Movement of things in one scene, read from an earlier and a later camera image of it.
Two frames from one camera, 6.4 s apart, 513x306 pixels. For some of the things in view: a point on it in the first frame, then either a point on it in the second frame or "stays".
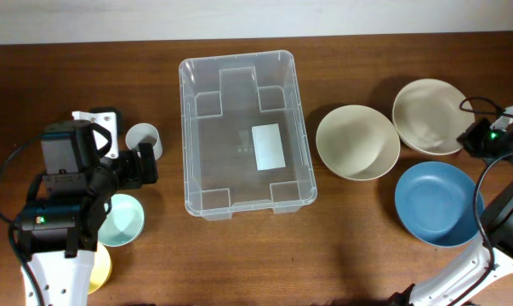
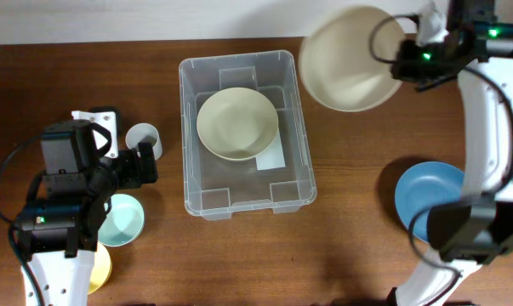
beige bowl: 358,143 → 345,58
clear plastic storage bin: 245,141 stays
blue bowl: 435,201 stays
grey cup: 143,133 stays
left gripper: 134,178 stays
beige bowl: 427,116 → 236,123
